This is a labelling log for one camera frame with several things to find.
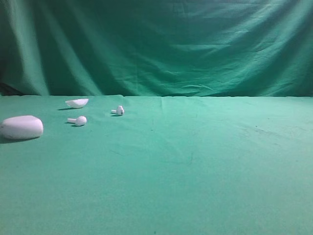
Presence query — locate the white earbud with dark mark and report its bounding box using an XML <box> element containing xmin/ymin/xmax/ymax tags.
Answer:
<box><xmin>111</xmin><ymin>105</ymin><xmax>125</xmax><ymax>116</ymax></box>

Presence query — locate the white earbud near case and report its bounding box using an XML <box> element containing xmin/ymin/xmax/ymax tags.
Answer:
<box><xmin>67</xmin><ymin>116</ymin><xmax>87</xmax><ymax>126</ymax></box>

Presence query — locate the white earbud case lid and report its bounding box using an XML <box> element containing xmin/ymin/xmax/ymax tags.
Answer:
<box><xmin>65</xmin><ymin>98</ymin><xmax>89</xmax><ymax>109</ymax></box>

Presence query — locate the white earbud case body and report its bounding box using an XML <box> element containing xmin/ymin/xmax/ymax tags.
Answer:
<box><xmin>0</xmin><ymin>115</ymin><xmax>44</xmax><ymax>140</ymax></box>

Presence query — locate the green table cloth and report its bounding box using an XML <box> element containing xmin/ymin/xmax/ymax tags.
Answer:
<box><xmin>0</xmin><ymin>96</ymin><xmax>313</xmax><ymax>235</ymax></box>

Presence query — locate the green backdrop cloth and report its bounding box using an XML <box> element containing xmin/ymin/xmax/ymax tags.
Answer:
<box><xmin>0</xmin><ymin>0</ymin><xmax>313</xmax><ymax>97</ymax></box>

